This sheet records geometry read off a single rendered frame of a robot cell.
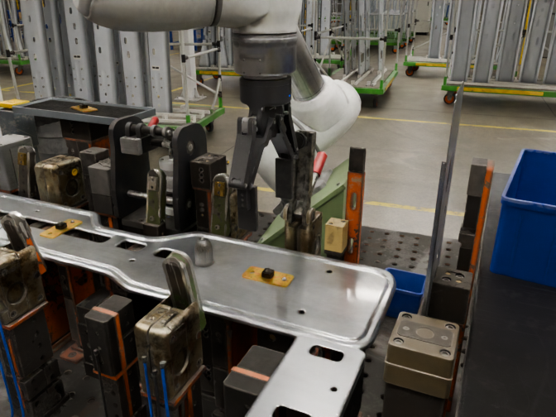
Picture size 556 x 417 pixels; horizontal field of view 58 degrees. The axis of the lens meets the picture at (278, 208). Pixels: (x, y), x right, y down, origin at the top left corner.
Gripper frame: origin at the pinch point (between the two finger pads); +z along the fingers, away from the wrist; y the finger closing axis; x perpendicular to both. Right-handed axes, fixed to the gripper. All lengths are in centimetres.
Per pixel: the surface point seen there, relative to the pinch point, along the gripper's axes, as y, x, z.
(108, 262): 7.1, -28.2, 13.0
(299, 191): -14.5, -0.2, 2.8
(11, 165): -14, -76, 7
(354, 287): -2.8, 14.2, 13.3
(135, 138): -16.7, -39.1, -2.7
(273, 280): 1.2, 1.5, 12.9
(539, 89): -681, 74, 87
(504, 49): -721, 24, 41
